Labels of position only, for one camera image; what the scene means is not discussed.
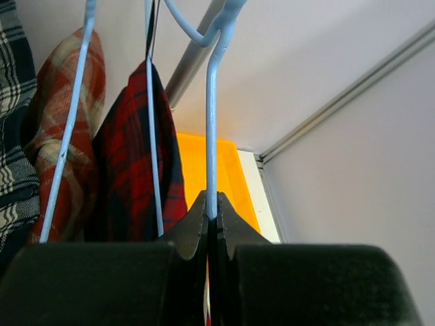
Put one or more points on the yellow plastic bin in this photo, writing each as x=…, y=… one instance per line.
x=230, y=177

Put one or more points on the red navy plaid skirt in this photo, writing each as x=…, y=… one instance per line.
x=125, y=210

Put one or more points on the navy white plaid skirt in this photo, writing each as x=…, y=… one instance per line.
x=19, y=180

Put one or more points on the white metal clothes rack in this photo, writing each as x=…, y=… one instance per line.
x=193, y=54

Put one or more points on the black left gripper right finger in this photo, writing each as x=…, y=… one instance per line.
x=233, y=230

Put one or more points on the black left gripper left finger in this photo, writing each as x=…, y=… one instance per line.
x=189, y=234

